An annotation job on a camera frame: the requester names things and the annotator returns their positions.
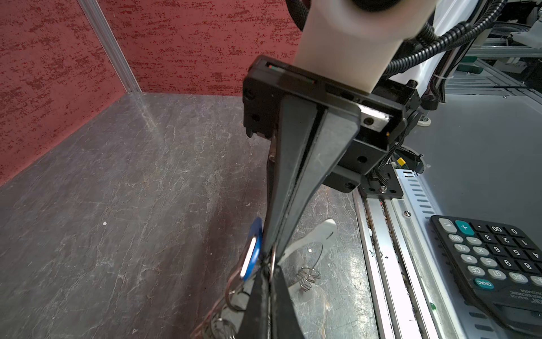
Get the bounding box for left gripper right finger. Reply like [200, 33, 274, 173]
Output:
[270, 266, 304, 339]

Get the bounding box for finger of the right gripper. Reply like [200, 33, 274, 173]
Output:
[272, 107, 361, 257]
[262, 95, 323, 254]

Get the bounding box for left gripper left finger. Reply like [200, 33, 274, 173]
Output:
[237, 268, 270, 339]

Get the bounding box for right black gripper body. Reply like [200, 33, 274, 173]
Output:
[242, 56, 420, 193]

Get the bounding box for blue key tag with key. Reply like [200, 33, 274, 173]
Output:
[239, 217, 263, 282]

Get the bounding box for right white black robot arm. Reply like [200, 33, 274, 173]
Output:
[242, 1, 505, 259]

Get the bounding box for black desk calculator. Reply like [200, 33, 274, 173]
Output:
[430, 215, 541, 338]

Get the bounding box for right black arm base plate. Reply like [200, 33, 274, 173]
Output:
[358, 146, 426, 199]

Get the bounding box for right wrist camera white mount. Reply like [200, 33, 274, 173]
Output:
[293, 0, 437, 93]

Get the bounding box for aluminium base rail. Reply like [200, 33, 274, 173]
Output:
[352, 169, 506, 338]

